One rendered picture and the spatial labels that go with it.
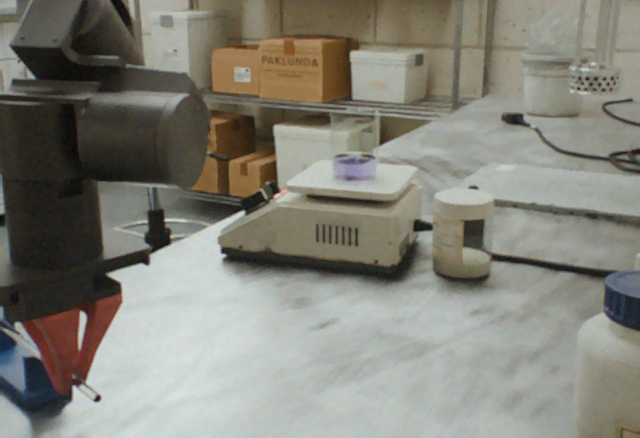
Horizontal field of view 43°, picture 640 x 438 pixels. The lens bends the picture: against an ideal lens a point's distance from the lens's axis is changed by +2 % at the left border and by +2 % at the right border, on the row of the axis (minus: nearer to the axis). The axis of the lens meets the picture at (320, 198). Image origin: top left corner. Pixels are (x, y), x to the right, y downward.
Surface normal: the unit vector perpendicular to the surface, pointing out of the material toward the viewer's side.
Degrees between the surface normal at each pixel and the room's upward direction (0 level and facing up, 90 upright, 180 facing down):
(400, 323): 0
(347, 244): 90
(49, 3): 45
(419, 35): 90
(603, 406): 92
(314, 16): 90
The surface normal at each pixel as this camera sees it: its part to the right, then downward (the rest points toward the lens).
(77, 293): 0.68, 0.20
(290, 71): -0.50, 0.22
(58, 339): 0.64, 0.54
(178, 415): 0.00, -0.96
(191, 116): 0.96, 0.07
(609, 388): -0.76, 0.19
